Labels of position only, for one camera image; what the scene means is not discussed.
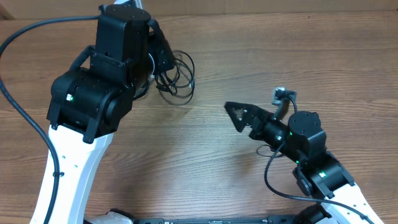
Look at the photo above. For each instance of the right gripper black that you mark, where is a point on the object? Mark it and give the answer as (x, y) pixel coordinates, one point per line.
(253, 114)

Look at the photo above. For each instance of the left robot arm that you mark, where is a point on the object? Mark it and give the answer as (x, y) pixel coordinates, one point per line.
(89, 101)

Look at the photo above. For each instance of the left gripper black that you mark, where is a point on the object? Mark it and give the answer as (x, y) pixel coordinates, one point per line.
(163, 61)

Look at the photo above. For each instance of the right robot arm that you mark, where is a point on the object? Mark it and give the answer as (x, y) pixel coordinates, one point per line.
(319, 174)

